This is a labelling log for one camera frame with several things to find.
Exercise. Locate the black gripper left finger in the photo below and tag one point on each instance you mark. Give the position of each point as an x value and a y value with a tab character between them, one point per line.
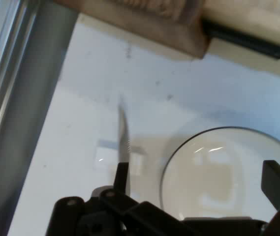
120	177

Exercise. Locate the serrated steel table knife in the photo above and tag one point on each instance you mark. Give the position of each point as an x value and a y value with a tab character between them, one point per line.
123	137

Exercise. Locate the wooden drawer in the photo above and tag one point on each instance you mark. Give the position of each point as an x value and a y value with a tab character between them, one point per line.
154	29

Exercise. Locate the aluminium wall rail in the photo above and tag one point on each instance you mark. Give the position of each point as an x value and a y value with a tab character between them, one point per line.
4	61

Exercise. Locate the white plate with dark rim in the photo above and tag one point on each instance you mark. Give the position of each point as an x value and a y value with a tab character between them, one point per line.
216	177

